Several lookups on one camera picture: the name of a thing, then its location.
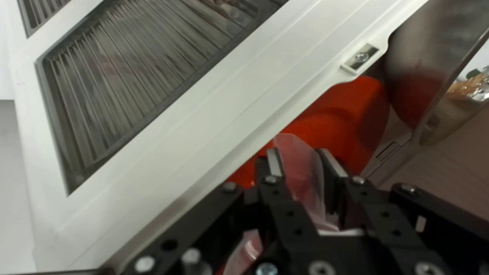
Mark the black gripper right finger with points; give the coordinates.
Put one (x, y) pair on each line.
(371, 211)

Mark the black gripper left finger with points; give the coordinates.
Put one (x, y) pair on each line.
(277, 214)

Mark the orange round object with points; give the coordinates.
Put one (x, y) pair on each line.
(345, 123)

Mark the silver metal pot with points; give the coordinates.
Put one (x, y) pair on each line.
(433, 46)

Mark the clear plastic jar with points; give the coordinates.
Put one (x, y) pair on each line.
(304, 170)

